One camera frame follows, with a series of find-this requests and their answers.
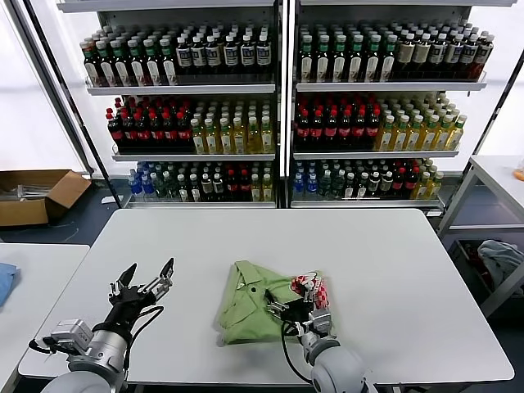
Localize red cloth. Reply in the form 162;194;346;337
468;243;494;289

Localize blue folded cloth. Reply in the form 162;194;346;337
0;261;21;309

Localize green printed t-shirt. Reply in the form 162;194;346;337
215;260;333;348

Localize grey blue cloth pile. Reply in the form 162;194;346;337
477;238;524;295

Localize dark tea bottle green cap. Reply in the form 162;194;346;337
159;37;178;86
112;38;132;87
298;34;316;82
314;34;332;82
331;34;349;82
128;38;147;86
364;34;382;82
83;37;101;87
97;38;116;87
379;34;397;82
143;37;163;86
347;34;365;82

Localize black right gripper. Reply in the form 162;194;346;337
264;282;319;327

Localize dark green soda bottle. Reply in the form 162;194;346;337
318;169;332;200
165;170;179;201
152;171;168;201
331;169;346;200

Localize red cap cola bottle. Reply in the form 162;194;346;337
404;165;419;200
237;169;251;201
338;107;355;150
295;107;312;150
309;107;326;150
392;167;407;200
323;107;341;150
120;111;138;152
225;169;239;201
176;111;193;152
134;111;151;152
162;111;179;152
364;107;382;150
106;107;125;152
148;111;165;152
351;107;368;150

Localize white metal frame table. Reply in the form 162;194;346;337
436;153;524;318

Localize long black left gripper cable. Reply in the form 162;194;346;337
121;305;166;372

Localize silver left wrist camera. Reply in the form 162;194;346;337
43;318;95;354

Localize dark storage bin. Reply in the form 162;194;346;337
453;238;524;319

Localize white side table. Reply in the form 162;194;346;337
0;242;91;393

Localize dark bottle beige label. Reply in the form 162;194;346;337
413;32;432;81
396;33;416;81

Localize white metal shelf rack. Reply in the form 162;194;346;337
56;0;287;209
287;0;516;211

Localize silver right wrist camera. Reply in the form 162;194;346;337
309;309;334;340

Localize grey packaged parts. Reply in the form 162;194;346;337
5;183;53;202

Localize dark bottle white blue label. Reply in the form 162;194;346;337
459;32;480;81
429;31;449;81
239;33;257;84
175;34;193;84
191;34;207;84
255;33;274;84
205;34;223;84
444;31;465;81
472;33;496;81
222;34;240;84

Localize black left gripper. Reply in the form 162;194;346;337
93;256;176;337

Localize black slanted frame pole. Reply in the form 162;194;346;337
443;52;524;213
19;0;125;209

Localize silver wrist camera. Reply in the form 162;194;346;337
43;318;95;354
309;309;334;340

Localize open cardboard box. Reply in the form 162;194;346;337
0;169;93;227

